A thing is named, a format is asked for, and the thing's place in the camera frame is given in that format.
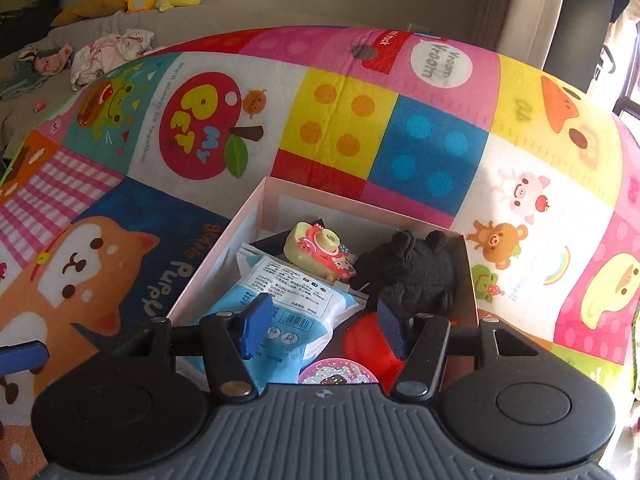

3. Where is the beige curtain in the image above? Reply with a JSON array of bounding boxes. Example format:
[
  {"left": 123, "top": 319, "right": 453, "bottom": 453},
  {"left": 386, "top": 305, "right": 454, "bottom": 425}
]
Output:
[{"left": 480, "top": 0, "right": 571, "bottom": 73}]

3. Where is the small white red bottle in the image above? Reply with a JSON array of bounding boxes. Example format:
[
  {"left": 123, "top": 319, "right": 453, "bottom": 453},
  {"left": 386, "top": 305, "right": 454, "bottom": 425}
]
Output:
[{"left": 283, "top": 221, "right": 357, "bottom": 281}]

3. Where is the red toy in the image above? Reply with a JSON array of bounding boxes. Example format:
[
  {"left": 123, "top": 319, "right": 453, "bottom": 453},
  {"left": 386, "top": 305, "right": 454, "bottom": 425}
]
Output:
[{"left": 342, "top": 310, "right": 408, "bottom": 393}]

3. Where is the blue white packet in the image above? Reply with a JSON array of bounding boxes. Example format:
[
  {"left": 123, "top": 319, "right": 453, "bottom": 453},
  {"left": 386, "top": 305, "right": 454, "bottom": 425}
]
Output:
[{"left": 200, "top": 242, "right": 368, "bottom": 396}]

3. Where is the yellow pillow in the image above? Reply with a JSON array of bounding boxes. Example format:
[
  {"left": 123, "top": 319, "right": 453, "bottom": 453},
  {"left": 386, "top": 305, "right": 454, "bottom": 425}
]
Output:
[{"left": 50, "top": 0, "right": 132, "bottom": 27}]

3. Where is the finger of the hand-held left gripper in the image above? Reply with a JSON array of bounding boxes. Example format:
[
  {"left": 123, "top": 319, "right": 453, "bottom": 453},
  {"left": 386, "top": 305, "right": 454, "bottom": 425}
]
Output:
[{"left": 0, "top": 340, "right": 49, "bottom": 377}]

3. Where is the teal pink crumpled cloth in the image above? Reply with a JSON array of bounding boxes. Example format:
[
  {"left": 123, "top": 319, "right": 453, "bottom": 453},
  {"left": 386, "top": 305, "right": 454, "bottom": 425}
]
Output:
[{"left": 0, "top": 45, "right": 75, "bottom": 101}]

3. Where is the black plush toy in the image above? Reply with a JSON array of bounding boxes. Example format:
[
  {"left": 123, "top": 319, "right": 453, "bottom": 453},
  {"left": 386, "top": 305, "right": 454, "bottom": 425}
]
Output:
[{"left": 352, "top": 229, "right": 456, "bottom": 313}]

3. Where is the pink cardboard box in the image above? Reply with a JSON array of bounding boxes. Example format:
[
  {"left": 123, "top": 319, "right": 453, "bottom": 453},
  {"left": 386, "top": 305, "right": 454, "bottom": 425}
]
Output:
[{"left": 167, "top": 176, "right": 478, "bottom": 396}]

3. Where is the grey sofa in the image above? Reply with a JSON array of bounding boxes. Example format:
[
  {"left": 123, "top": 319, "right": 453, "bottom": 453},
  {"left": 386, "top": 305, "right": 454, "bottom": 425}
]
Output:
[{"left": 0, "top": 2, "right": 241, "bottom": 161}]

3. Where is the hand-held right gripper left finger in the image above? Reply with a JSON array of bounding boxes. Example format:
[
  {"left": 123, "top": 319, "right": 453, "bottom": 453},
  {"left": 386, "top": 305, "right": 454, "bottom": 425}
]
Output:
[{"left": 117, "top": 292, "right": 275, "bottom": 404}]

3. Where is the pink white crumpled cloth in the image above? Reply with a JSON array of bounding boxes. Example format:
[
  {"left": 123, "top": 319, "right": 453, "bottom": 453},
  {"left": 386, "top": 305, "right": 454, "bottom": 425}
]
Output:
[{"left": 70, "top": 28, "right": 156, "bottom": 91}]

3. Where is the dark cabinet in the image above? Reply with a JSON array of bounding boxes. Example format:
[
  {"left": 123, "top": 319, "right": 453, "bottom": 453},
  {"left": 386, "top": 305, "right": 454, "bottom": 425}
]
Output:
[{"left": 0, "top": 0, "right": 62, "bottom": 58}]

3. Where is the black oblong object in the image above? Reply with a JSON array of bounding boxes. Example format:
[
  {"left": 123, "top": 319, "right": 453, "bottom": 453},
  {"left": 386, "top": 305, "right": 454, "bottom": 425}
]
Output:
[{"left": 249, "top": 232, "right": 293, "bottom": 258}]

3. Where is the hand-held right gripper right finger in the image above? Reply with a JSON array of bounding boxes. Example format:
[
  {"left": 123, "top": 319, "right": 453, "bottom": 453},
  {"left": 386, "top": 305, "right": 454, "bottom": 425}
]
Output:
[{"left": 376, "top": 299, "right": 544, "bottom": 404}]

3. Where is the colourful cartoon play mat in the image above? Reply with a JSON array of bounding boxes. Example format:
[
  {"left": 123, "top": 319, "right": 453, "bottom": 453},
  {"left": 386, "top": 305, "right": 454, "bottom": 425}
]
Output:
[{"left": 0, "top": 25, "right": 640, "bottom": 480}]

